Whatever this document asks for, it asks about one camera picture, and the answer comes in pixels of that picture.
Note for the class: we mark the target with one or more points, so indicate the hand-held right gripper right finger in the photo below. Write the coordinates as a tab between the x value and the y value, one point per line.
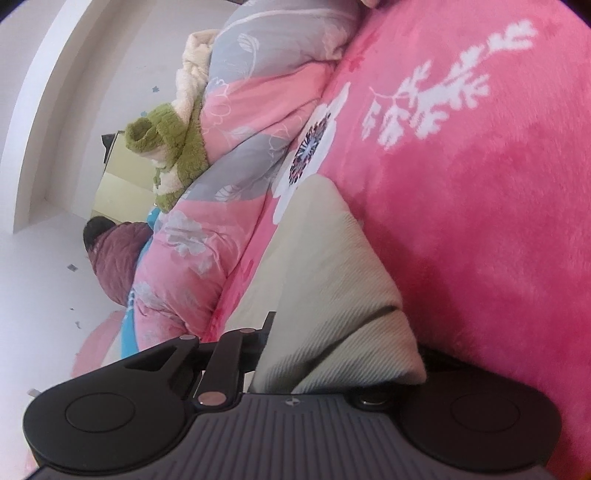
374	400

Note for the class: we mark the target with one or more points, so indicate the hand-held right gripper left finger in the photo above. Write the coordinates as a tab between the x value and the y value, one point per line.
264	334

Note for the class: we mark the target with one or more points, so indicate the beige pants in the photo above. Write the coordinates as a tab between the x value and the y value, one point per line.
323	286

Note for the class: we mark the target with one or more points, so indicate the pink and white headboard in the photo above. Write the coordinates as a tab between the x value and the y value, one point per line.
92	346

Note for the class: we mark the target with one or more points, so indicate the pink and blue floral quilt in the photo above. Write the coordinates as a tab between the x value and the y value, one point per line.
231	138

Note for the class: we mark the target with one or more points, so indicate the pale yellow wardrobe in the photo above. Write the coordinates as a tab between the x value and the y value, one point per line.
124	184

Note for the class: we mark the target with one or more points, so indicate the green and cream fleece blanket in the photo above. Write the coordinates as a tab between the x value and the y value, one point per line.
180	147

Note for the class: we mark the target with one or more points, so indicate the pink floral bed blanket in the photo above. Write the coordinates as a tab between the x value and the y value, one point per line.
461	184

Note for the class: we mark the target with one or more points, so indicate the white fluffy cloth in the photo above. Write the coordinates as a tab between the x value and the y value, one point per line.
191	69

